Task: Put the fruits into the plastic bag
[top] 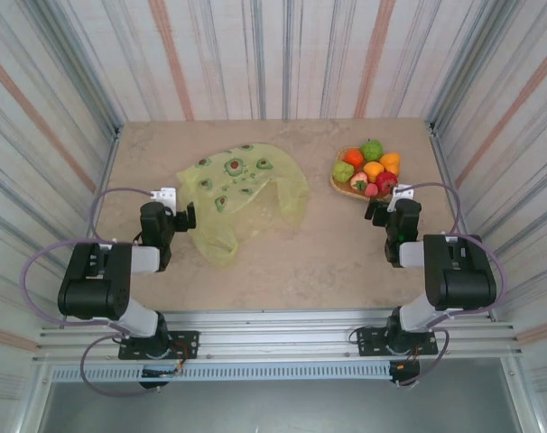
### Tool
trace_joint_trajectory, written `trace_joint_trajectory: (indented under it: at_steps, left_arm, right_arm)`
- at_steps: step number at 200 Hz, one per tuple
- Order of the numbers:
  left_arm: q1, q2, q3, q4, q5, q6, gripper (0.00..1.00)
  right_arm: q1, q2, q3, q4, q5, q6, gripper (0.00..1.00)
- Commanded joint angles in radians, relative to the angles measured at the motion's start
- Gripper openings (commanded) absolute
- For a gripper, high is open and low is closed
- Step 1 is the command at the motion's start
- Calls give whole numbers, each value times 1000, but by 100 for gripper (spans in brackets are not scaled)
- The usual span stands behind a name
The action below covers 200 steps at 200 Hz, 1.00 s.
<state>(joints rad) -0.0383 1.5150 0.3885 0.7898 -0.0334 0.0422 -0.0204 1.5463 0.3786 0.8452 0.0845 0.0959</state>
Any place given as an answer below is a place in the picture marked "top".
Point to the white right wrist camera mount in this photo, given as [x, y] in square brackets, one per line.
[402, 191]

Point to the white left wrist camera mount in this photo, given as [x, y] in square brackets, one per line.
[165, 195]

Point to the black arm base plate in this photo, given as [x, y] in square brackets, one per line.
[190, 343]
[368, 340]

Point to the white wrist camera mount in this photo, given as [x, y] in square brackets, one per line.
[402, 191]
[165, 195]

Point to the red strawberry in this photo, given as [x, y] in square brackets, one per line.
[359, 182]

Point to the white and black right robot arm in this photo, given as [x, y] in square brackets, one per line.
[463, 284]

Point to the small pink strawberry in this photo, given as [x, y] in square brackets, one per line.
[372, 190]

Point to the aluminium table side rail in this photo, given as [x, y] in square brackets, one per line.
[109, 158]
[440, 158]

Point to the yellow orange bell pepper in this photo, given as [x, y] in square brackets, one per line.
[373, 170]
[391, 163]

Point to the red apple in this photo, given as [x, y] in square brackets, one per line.
[386, 181]

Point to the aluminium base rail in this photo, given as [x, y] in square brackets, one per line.
[273, 334]

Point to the woven bamboo basket tray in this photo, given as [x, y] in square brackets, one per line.
[343, 188]

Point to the green custard apple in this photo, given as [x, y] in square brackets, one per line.
[342, 172]
[372, 150]

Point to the yellow avocado print plastic bag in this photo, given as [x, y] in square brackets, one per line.
[237, 162]

